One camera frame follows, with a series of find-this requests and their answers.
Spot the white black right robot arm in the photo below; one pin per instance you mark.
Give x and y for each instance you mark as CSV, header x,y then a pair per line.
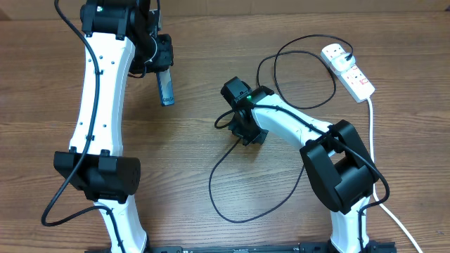
x,y
340,170

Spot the blue Samsung Galaxy smartphone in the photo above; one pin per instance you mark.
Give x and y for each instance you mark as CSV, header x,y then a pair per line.
x,y
164,81

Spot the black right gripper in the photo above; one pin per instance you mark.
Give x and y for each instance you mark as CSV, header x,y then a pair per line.
x,y
237,129

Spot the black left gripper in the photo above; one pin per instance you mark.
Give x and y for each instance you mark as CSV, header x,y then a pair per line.
x,y
166,57

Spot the white power strip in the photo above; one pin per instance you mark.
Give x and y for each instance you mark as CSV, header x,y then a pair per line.
x,y
353,79

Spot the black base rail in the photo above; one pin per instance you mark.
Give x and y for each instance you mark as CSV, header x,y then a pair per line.
x,y
305,247

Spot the white charger plug adapter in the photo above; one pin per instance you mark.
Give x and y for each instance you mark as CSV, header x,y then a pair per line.
x,y
343,62

